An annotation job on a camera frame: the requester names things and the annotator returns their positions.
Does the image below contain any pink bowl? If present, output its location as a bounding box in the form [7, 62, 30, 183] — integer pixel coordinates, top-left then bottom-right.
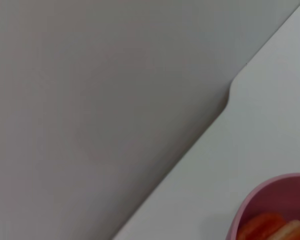
[225, 172, 300, 240]

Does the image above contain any orange striped bread roll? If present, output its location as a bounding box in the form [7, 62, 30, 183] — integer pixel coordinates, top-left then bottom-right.
[236, 211, 300, 240]

